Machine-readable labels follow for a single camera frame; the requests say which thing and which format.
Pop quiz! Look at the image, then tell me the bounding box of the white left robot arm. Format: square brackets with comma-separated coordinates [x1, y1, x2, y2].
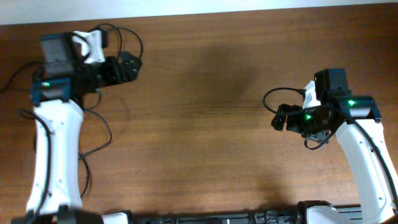
[12, 29, 142, 223]

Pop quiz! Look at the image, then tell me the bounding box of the black micro USB cable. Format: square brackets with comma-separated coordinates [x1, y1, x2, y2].
[0, 23, 144, 198]

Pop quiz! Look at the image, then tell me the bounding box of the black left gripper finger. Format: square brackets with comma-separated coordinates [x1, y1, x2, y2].
[122, 67, 139, 83]
[120, 51, 142, 70]

